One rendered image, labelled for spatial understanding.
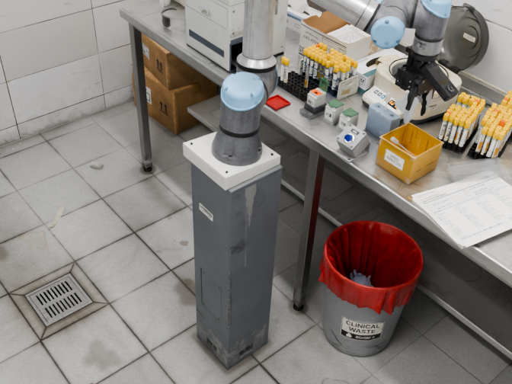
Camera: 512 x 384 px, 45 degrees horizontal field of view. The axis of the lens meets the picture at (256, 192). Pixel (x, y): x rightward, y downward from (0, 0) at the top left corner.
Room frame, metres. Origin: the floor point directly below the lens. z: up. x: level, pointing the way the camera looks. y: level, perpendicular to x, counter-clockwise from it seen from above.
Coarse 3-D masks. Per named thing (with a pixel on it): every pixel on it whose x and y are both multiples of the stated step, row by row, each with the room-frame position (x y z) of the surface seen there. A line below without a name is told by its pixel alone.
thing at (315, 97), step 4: (316, 88) 1.82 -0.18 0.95; (312, 92) 1.79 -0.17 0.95; (316, 92) 1.80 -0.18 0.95; (320, 92) 1.79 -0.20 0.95; (324, 92) 1.79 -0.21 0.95; (308, 96) 1.79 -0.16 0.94; (312, 96) 1.78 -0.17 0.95; (316, 96) 1.77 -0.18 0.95; (320, 96) 1.78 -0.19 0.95; (324, 96) 1.79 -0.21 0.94; (308, 100) 1.79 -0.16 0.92; (312, 100) 1.77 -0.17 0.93; (316, 100) 1.77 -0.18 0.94; (320, 100) 1.78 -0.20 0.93; (324, 100) 1.79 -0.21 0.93; (312, 104) 1.77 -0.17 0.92; (316, 104) 1.77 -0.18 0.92; (320, 104) 1.78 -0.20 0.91
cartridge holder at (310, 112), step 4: (308, 104) 1.78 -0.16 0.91; (324, 104) 1.79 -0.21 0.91; (304, 108) 1.79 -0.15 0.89; (308, 108) 1.78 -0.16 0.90; (312, 108) 1.76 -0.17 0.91; (316, 108) 1.76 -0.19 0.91; (320, 108) 1.78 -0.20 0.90; (324, 108) 1.79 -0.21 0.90; (300, 112) 1.78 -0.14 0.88; (304, 112) 1.77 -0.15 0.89; (308, 112) 1.77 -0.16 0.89; (312, 112) 1.76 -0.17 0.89; (316, 112) 1.77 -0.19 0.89; (320, 112) 1.77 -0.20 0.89; (324, 112) 1.78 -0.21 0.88; (308, 116) 1.75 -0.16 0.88; (312, 116) 1.75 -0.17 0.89; (316, 116) 1.76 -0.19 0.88
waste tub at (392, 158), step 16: (400, 128) 1.58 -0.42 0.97; (416, 128) 1.58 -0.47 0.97; (384, 144) 1.51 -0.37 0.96; (416, 144) 1.57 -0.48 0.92; (432, 144) 1.53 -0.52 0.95; (384, 160) 1.50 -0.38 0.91; (400, 160) 1.46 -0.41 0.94; (416, 160) 1.43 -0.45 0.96; (432, 160) 1.49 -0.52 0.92; (400, 176) 1.45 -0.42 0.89; (416, 176) 1.45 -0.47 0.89
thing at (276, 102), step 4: (276, 96) 1.87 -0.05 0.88; (280, 96) 1.87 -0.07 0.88; (268, 100) 1.85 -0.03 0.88; (272, 100) 1.85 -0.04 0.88; (276, 100) 1.85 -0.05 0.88; (280, 100) 1.86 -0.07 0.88; (284, 100) 1.85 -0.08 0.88; (268, 104) 1.82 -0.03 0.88; (272, 104) 1.82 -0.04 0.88; (276, 104) 1.82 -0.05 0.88; (280, 104) 1.83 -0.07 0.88; (284, 104) 1.82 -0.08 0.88; (288, 104) 1.83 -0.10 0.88; (272, 108) 1.80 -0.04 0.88; (276, 108) 1.79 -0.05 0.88; (280, 108) 1.80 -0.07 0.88
